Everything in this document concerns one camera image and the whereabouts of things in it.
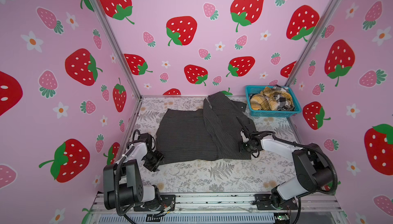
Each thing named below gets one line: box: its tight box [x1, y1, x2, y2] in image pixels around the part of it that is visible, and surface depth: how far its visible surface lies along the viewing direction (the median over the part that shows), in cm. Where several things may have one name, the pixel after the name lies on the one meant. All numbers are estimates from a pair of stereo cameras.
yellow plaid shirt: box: [249, 86, 295, 111], surface depth 106 cm
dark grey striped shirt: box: [156, 91, 257, 165], surface depth 100 cm
